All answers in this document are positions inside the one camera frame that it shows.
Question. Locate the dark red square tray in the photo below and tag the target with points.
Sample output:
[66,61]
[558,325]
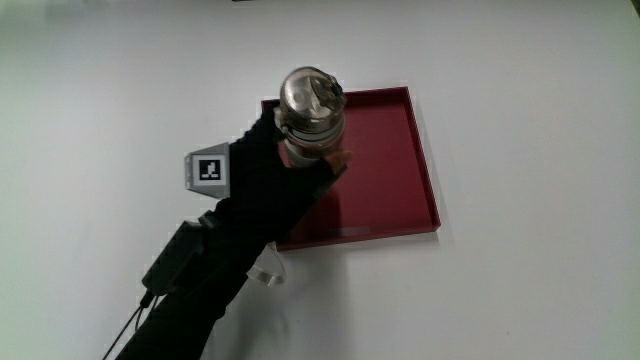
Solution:
[385,175]

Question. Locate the black wrist sensor box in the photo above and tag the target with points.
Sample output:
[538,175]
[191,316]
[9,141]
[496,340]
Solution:
[172,260]

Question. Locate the person's left hand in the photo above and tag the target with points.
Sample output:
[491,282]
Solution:
[260,190]

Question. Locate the clear acrylic stand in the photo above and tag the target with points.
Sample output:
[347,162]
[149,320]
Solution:
[270,272]

